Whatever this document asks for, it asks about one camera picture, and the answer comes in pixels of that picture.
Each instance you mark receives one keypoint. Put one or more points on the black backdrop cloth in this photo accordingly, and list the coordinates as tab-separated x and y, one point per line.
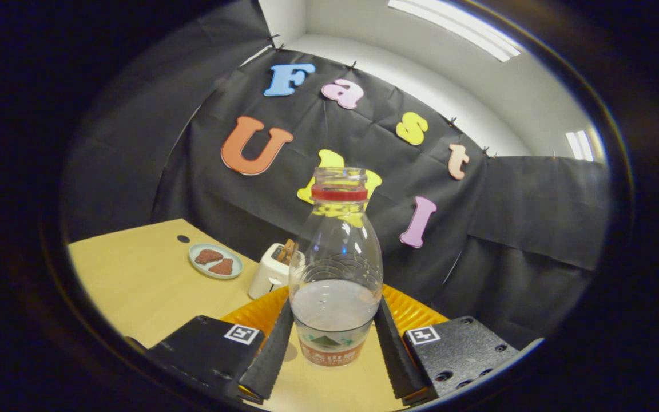
507	217

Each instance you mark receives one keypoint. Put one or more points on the long ceiling light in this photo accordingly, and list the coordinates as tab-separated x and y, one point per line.
455	26

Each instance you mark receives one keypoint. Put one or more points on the pale green plate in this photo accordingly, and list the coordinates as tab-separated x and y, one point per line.
198	268

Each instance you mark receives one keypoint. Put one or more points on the wooden table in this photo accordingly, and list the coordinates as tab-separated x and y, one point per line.
135	280

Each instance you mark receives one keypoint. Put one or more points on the clear plastic juice bottle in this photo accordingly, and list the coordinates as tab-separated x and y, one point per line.
335	257

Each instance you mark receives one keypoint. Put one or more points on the small ceiling light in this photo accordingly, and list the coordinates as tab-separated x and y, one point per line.
580	146

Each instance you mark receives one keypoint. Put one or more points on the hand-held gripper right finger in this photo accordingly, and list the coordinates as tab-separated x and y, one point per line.
398	360

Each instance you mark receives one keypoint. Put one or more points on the white toaster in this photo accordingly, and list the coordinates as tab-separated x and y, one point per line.
266	274

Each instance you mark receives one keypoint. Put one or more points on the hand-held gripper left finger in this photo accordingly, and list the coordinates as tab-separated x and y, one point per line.
272	360

